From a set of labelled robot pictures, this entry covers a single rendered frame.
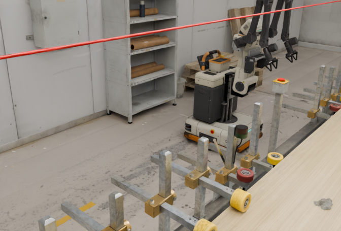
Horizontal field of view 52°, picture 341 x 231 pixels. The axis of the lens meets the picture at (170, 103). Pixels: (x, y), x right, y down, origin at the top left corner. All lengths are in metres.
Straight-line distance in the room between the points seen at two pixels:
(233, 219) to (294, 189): 0.37
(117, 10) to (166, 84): 1.40
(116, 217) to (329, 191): 0.96
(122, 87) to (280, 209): 3.09
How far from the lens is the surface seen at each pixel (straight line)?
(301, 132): 2.78
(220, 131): 3.63
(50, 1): 3.72
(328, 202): 1.65
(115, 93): 4.44
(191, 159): 1.91
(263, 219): 1.50
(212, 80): 3.55
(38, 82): 4.02
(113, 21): 4.23
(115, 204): 1.22
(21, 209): 3.15
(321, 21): 9.58
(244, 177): 1.72
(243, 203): 1.46
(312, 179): 1.81
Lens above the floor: 1.81
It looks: 21 degrees down
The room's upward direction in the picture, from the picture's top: 1 degrees clockwise
